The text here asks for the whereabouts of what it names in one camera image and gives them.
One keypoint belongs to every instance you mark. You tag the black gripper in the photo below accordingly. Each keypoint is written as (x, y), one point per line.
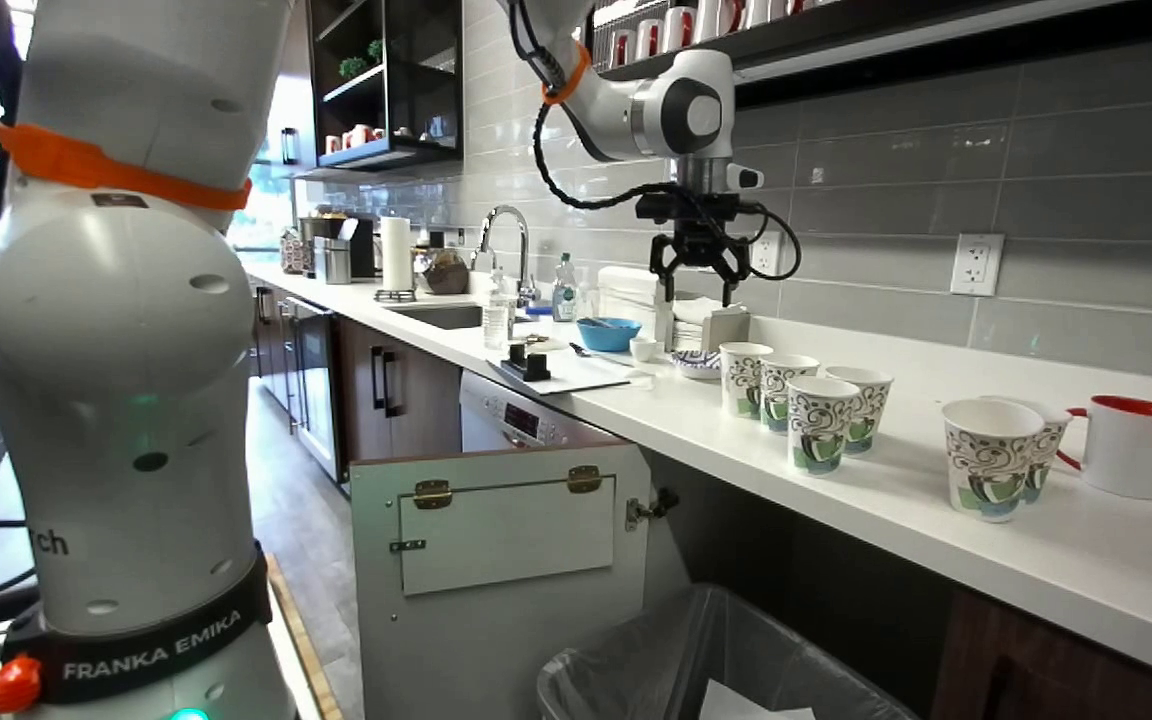
(696, 221)

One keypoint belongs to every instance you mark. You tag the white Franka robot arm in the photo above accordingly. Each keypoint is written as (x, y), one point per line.
(120, 346)

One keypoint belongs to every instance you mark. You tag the white square containers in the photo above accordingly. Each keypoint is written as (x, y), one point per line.
(725, 325)

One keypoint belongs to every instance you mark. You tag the small patterned bowl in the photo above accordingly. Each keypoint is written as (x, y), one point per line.
(696, 366)

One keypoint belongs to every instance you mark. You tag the small white cup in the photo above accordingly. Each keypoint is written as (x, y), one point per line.
(640, 350)

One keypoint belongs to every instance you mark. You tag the blue bowl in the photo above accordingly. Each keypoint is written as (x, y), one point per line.
(607, 334)

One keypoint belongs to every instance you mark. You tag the dish soap bottle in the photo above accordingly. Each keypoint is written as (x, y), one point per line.
(560, 288)

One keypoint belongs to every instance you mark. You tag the white cutting board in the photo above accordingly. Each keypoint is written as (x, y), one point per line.
(573, 378)

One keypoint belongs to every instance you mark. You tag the chrome faucet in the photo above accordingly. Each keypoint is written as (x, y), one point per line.
(524, 263)

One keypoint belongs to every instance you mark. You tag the black plastic holder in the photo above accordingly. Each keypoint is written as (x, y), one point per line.
(524, 361)

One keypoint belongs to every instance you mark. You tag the clear water bottle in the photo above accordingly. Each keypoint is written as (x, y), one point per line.
(497, 309)

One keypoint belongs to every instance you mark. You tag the steel dishwasher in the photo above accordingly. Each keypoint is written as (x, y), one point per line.
(511, 422)

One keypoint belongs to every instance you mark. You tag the red white shelf mug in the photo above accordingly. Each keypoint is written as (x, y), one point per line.
(761, 9)
(716, 16)
(618, 45)
(677, 25)
(650, 37)

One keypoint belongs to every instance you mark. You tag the glass coffee pot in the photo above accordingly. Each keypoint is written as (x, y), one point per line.
(441, 265)

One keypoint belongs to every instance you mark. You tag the steel sink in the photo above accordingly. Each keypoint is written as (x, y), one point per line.
(439, 313)

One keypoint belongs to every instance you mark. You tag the white paper towel roll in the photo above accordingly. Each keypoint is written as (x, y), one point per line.
(399, 255)

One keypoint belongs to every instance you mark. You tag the brown base cabinet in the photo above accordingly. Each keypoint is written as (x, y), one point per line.
(399, 395)
(1071, 664)

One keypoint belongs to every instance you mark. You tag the black coffee machine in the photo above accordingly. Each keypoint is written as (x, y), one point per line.
(342, 240)

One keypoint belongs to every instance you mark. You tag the open cabinet door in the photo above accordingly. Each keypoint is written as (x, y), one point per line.
(511, 602)

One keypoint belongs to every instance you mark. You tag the grey trash bin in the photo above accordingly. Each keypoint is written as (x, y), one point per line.
(682, 664)

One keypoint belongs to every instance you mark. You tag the black undercounter fridge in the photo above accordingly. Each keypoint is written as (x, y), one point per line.
(302, 373)

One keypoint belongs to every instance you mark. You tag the white paper sheet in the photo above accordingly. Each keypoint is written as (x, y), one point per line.
(750, 701)

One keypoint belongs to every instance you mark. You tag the white mug red inside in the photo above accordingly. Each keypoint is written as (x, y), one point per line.
(1132, 447)

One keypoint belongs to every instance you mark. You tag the white wall outlet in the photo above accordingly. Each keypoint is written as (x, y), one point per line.
(765, 256)
(979, 263)

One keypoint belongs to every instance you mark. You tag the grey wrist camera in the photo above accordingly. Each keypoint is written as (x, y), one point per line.
(740, 177)

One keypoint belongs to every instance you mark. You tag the long dark wall shelf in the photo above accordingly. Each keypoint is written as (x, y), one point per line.
(937, 34)

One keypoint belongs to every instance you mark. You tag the black wall shelf unit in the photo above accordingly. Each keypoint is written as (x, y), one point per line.
(389, 80)

